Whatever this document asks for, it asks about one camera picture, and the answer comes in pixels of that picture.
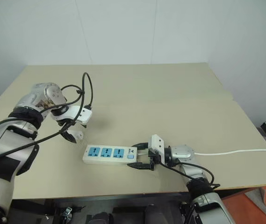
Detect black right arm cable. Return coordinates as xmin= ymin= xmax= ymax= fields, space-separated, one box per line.
xmin=157 ymin=161 xmax=221 ymax=224

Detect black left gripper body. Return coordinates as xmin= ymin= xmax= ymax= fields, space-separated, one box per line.
xmin=56 ymin=119 xmax=78 ymax=132

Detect white power strip blue sockets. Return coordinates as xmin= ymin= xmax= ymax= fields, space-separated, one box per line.
xmin=83 ymin=144 xmax=138 ymax=166

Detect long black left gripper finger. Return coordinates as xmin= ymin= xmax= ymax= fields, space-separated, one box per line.
xmin=61 ymin=127 xmax=77 ymax=144

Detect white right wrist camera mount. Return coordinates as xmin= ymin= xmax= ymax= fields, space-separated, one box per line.
xmin=147 ymin=134 xmax=166 ymax=164

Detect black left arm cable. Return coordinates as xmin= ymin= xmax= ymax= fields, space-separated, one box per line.
xmin=0 ymin=72 xmax=93 ymax=164

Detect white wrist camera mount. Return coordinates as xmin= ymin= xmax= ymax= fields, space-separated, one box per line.
xmin=147 ymin=134 xmax=166 ymax=164
xmin=54 ymin=105 xmax=93 ymax=125

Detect black metal caster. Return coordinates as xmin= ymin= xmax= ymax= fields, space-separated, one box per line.
xmin=61 ymin=200 xmax=74 ymax=223

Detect white charger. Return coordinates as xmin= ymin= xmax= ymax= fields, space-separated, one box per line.
xmin=67 ymin=128 xmax=84 ymax=142

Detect white power strip cord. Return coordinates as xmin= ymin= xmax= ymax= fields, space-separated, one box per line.
xmin=136 ymin=149 xmax=266 ymax=157

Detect grey cloth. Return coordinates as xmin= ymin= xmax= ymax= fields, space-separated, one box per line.
xmin=244 ymin=186 xmax=266 ymax=212

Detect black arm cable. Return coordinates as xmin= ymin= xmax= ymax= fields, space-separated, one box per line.
xmin=0 ymin=72 xmax=93 ymax=164
xmin=157 ymin=161 xmax=221 ymax=224

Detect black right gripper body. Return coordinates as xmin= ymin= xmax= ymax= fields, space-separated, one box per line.
xmin=147 ymin=149 xmax=162 ymax=171

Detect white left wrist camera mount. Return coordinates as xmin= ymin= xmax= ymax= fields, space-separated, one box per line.
xmin=54 ymin=105 xmax=93 ymax=125

